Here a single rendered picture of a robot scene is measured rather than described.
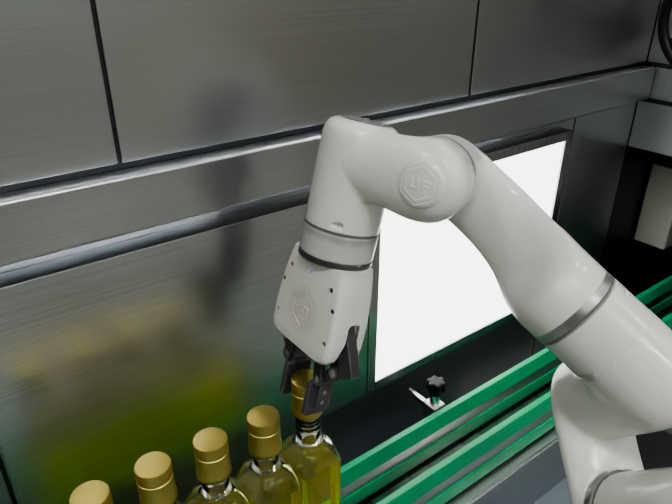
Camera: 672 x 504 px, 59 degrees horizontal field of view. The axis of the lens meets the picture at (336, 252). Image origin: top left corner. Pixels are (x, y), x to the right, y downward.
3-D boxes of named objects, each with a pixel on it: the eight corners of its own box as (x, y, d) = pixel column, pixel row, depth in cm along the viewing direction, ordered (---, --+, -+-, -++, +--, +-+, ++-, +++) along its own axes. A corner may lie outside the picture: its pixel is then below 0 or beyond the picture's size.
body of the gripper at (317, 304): (279, 226, 61) (260, 325, 64) (340, 264, 53) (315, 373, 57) (336, 226, 65) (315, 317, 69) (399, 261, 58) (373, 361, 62)
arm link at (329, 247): (282, 208, 60) (277, 234, 61) (335, 239, 54) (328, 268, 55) (339, 209, 65) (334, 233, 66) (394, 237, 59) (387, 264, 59)
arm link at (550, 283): (539, 358, 51) (361, 189, 53) (543, 311, 63) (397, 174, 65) (618, 292, 47) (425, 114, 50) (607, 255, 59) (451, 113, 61)
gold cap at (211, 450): (222, 452, 63) (218, 420, 61) (238, 474, 60) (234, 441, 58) (190, 468, 61) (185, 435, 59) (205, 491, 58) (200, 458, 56)
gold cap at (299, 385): (311, 394, 68) (310, 363, 66) (329, 411, 66) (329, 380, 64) (285, 407, 66) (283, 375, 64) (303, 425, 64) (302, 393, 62)
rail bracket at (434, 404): (415, 421, 101) (420, 357, 95) (444, 446, 96) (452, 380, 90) (397, 432, 99) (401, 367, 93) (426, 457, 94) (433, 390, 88)
